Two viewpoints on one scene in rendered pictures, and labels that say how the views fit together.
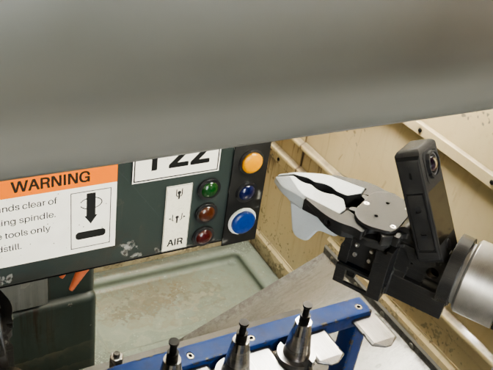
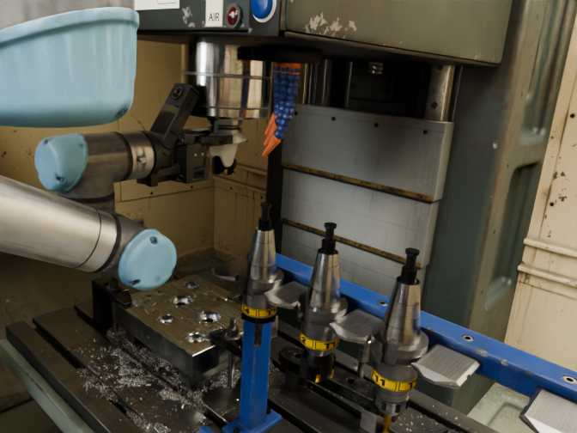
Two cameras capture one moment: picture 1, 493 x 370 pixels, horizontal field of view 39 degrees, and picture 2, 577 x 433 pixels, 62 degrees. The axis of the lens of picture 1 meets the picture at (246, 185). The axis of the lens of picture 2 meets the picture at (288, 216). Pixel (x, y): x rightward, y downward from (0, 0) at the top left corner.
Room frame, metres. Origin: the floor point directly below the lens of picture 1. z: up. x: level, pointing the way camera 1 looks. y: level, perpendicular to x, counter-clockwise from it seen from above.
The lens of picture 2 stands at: (0.54, -0.55, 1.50)
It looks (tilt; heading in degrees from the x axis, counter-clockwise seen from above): 17 degrees down; 74
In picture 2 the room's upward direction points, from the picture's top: 4 degrees clockwise
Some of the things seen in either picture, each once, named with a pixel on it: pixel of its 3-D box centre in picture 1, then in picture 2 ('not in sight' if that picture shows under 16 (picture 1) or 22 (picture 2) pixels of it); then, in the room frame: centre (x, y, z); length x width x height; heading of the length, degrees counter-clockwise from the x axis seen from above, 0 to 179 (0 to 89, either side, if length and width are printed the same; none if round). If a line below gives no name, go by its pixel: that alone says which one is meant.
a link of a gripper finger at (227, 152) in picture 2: not in sight; (228, 150); (0.68, 0.32, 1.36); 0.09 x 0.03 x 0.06; 25
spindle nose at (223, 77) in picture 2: not in sight; (226, 81); (0.68, 0.36, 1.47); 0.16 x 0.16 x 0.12
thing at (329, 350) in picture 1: (323, 349); (444, 366); (0.84, -0.17, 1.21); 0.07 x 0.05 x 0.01; 33
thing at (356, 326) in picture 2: (265, 367); (358, 326); (0.78, -0.07, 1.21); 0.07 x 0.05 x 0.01; 33
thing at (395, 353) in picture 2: (295, 357); (398, 344); (0.81, -0.12, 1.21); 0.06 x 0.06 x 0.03
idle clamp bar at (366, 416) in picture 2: not in sight; (335, 388); (0.87, 0.17, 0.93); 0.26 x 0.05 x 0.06; 128
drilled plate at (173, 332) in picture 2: not in sight; (194, 318); (0.63, 0.42, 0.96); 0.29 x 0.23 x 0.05; 123
